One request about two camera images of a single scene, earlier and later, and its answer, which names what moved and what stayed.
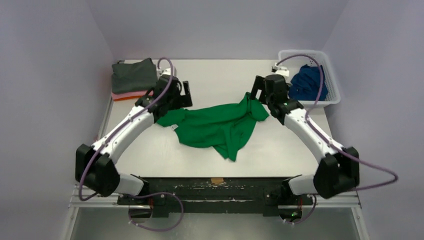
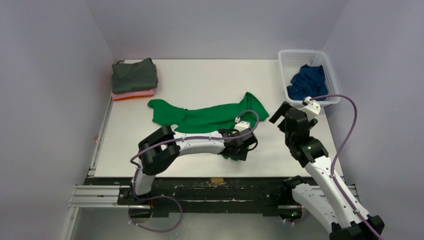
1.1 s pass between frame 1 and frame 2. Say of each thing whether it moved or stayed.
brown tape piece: stayed
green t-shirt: stayed
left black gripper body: moved
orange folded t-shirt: stayed
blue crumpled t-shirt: stayed
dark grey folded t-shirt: stayed
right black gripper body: moved
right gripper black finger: moved
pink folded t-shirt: stayed
